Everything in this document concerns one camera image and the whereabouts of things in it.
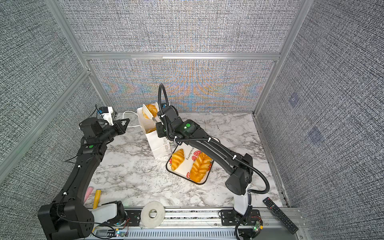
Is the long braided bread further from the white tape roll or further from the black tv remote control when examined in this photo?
the black tv remote control

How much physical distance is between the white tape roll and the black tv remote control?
1.78 ft

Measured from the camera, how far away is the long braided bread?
853 millimetres

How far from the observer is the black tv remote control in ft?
2.32

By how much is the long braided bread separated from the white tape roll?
0.23m

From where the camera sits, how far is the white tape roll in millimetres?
731

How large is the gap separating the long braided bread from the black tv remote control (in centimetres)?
35
